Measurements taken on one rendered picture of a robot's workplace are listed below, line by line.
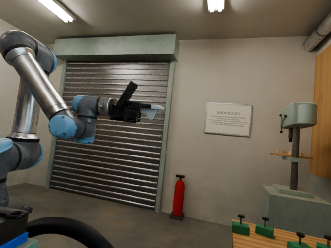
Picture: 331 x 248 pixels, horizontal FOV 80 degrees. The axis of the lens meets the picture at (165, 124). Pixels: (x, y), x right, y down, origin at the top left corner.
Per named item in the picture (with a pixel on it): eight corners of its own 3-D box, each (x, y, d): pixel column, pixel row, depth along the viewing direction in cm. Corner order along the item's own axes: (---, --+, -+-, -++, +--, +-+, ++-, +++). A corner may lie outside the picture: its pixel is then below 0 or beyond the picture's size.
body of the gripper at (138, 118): (142, 122, 83) (114, 119, 84) (144, 102, 83) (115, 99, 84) (137, 123, 76) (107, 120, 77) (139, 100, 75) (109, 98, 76)
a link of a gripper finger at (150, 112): (163, 120, 79) (140, 118, 80) (164, 106, 78) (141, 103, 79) (162, 121, 76) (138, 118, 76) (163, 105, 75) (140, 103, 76)
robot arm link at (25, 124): (-14, 171, 75) (10, 32, 78) (19, 166, 90) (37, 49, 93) (16, 175, 74) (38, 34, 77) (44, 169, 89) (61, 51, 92)
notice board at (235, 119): (249, 137, 278) (252, 105, 281) (250, 137, 276) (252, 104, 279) (203, 133, 295) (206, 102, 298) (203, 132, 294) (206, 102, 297)
